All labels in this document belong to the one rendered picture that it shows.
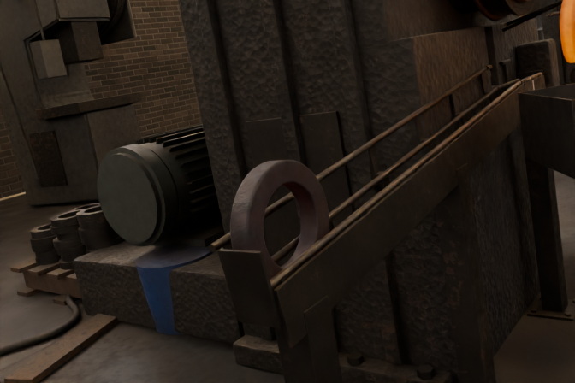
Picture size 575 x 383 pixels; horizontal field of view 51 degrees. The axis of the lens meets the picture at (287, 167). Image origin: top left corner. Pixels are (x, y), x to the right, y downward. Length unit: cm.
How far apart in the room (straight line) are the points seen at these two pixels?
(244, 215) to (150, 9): 810
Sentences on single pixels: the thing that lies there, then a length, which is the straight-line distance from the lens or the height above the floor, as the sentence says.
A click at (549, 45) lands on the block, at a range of 198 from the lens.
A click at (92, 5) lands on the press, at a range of 574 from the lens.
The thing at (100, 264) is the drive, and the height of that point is 24.
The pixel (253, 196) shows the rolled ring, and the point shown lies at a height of 70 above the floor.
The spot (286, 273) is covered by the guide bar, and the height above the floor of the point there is 59.
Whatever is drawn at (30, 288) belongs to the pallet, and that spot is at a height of 2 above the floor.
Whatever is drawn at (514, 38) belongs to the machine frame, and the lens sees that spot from 202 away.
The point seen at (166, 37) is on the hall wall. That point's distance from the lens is 890.
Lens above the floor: 85
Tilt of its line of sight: 9 degrees down
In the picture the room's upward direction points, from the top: 10 degrees counter-clockwise
